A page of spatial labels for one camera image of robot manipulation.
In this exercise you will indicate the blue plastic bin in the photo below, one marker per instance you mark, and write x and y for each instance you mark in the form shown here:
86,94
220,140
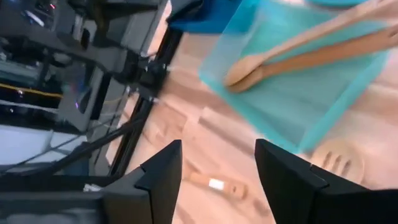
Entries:
205,18

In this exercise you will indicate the wooden spork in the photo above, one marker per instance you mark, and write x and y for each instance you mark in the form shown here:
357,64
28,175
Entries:
311,37

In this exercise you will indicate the wooden cutting board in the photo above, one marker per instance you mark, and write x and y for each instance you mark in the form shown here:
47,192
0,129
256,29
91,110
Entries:
357,171

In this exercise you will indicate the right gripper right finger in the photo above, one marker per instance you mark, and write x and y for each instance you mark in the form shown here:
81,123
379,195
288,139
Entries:
289,193

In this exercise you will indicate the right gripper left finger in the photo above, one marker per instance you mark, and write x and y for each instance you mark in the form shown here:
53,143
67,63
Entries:
155,193

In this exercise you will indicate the teal translucent plastic bin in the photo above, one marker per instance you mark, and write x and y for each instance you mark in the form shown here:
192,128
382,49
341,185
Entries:
295,109

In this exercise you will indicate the plain wooden spatula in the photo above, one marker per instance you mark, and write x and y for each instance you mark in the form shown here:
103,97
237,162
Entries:
311,60

